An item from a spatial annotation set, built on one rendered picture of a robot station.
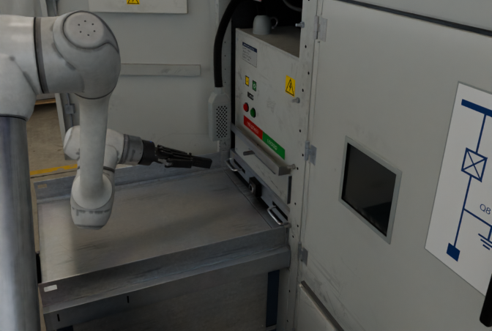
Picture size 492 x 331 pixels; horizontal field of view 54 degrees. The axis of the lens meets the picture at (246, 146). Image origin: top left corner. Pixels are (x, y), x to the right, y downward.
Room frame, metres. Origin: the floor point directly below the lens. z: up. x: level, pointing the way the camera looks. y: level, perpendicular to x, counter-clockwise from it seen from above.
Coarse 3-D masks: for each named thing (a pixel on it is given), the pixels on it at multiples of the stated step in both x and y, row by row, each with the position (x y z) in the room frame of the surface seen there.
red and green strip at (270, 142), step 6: (246, 120) 1.58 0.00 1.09; (246, 126) 1.58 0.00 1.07; (252, 126) 1.54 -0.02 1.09; (258, 132) 1.49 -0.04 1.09; (264, 138) 1.44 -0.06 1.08; (270, 138) 1.40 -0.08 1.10; (270, 144) 1.40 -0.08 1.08; (276, 144) 1.36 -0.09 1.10; (276, 150) 1.36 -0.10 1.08; (282, 150) 1.33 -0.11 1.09; (282, 156) 1.33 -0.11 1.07
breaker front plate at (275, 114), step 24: (240, 48) 1.64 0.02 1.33; (264, 48) 1.46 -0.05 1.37; (240, 72) 1.64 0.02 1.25; (264, 72) 1.46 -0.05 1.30; (288, 72) 1.31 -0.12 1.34; (240, 96) 1.64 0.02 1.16; (264, 96) 1.45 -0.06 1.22; (288, 96) 1.31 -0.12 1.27; (240, 120) 1.63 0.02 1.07; (264, 120) 1.45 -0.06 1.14; (288, 120) 1.30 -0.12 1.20; (240, 144) 1.63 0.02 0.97; (264, 144) 1.44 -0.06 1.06; (288, 144) 1.29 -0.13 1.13; (264, 168) 1.44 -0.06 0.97
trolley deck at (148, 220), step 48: (144, 192) 1.49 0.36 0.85; (192, 192) 1.49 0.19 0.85; (240, 192) 1.50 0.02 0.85; (48, 240) 1.19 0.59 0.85; (96, 240) 1.19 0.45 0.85; (144, 240) 1.20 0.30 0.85; (192, 240) 1.20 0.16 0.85; (48, 288) 0.98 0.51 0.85; (144, 288) 0.98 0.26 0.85; (192, 288) 1.03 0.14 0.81
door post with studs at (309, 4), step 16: (304, 0) 1.18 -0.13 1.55; (304, 16) 1.18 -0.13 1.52; (304, 32) 1.17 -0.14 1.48; (304, 48) 1.16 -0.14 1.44; (304, 64) 1.15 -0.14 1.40; (304, 80) 1.15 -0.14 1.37; (304, 96) 1.14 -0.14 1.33; (304, 112) 1.14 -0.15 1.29; (304, 128) 1.13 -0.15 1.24; (304, 144) 1.13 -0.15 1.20; (304, 160) 1.12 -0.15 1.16; (288, 224) 1.18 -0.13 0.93; (288, 240) 1.18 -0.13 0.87; (288, 288) 1.16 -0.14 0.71; (288, 304) 1.15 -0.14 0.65; (288, 320) 1.15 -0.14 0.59
